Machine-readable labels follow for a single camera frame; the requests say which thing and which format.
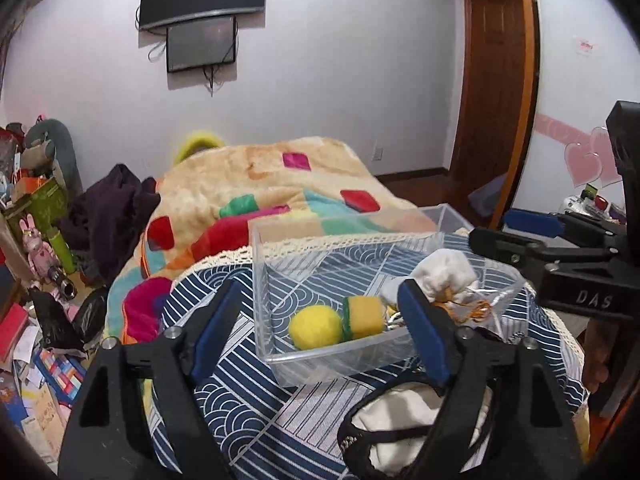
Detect white black-trimmed tote bag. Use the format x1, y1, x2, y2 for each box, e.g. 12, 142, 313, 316
336, 366, 497, 480

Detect yellow green sponge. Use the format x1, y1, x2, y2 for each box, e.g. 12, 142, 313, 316
342, 296, 386, 340

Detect yellow felt ball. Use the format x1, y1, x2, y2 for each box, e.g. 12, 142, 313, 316
288, 304, 343, 350

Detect clear plastic storage box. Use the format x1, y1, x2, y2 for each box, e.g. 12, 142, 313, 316
250, 204, 532, 387

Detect right hand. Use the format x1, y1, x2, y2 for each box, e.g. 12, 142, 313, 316
582, 320, 615, 393

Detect white stickered suitcase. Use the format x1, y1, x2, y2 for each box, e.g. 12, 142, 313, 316
559, 184, 627, 226

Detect colourful patchwork box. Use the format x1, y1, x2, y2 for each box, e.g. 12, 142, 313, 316
34, 349, 86, 406

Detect black plastic bag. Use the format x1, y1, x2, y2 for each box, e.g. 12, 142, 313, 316
28, 287, 108, 352

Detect navy patterned tablecloth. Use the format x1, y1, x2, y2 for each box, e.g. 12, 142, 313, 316
150, 231, 586, 480

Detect brown wooden door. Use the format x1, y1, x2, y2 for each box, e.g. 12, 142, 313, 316
450, 0, 539, 229

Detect red book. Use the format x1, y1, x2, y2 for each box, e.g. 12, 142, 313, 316
0, 304, 28, 363

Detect pink bunny figurine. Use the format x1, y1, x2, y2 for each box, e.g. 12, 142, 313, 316
20, 214, 58, 282

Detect dark purple garment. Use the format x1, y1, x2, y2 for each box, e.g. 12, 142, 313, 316
54, 164, 160, 284

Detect colourful fleece blanket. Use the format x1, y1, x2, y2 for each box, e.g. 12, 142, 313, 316
104, 136, 412, 344

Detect green cardboard box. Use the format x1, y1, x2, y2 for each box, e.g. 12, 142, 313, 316
4, 179, 67, 238

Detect grey plush toy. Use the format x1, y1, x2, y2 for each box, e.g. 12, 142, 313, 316
21, 119, 81, 197

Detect yellow plush item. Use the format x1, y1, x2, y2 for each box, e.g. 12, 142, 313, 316
174, 130, 226, 165

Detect pink heart wall decals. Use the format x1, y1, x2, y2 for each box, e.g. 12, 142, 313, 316
534, 114, 622, 186

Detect small wall monitor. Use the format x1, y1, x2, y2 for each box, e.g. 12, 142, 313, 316
166, 16, 238, 74

